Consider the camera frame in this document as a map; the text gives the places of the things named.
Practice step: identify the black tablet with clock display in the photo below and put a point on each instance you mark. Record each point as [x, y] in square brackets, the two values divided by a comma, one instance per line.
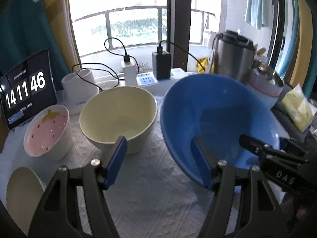
[24, 91]

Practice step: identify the white desk lamp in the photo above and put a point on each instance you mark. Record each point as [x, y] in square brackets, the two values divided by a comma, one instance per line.
[79, 96]

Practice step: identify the black charger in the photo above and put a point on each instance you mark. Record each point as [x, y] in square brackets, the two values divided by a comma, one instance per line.
[161, 65]

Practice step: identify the hanging light blue towel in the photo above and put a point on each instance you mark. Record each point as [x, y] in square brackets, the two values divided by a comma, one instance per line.
[257, 7]

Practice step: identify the pink bowl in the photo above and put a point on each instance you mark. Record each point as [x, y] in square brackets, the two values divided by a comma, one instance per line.
[263, 88]

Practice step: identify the narrow yellow curtain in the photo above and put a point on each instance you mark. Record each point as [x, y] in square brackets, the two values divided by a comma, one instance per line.
[307, 42]

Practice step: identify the yellow tissue pack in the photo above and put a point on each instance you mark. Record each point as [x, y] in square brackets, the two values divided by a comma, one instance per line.
[298, 109]

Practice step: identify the wide teal curtain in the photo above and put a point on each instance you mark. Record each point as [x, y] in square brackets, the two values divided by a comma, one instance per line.
[24, 29]

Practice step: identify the stainless steel bowl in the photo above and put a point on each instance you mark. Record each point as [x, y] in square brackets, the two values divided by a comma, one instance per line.
[267, 75]

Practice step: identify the white power strip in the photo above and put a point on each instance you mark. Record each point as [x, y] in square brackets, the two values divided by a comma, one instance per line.
[146, 80]

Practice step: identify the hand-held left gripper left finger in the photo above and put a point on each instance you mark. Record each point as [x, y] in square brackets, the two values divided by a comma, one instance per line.
[116, 158]

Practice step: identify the balcony railing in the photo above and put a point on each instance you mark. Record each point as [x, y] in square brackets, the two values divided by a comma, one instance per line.
[107, 22]

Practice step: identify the yellow plastic bag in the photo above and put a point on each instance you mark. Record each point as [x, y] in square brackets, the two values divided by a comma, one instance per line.
[203, 64]

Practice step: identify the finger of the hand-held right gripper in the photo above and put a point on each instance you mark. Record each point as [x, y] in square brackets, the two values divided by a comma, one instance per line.
[252, 145]
[294, 150]

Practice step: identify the white charger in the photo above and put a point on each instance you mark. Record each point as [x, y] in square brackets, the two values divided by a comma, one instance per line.
[129, 73]

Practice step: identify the large blue bowl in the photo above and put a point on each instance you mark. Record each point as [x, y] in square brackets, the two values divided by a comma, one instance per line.
[218, 114]

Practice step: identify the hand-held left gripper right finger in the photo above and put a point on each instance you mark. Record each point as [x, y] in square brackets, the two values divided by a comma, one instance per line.
[203, 163]

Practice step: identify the cream bowl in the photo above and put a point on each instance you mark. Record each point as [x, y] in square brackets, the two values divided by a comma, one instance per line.
[118, 114]

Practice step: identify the white strawberry print bowl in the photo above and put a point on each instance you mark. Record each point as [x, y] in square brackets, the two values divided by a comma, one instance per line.
[47, 131]

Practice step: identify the brown cardboard box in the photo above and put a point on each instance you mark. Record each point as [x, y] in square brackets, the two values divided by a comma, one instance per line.
[3, 138]

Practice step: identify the cream plate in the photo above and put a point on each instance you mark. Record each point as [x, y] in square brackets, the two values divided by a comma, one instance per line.
[23, 198]

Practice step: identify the dark window frame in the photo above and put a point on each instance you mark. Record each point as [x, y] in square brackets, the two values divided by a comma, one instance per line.
[179, 17]
[284, 29]

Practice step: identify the white textured tablecloth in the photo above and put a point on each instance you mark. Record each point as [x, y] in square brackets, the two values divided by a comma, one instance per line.
[153, 191]

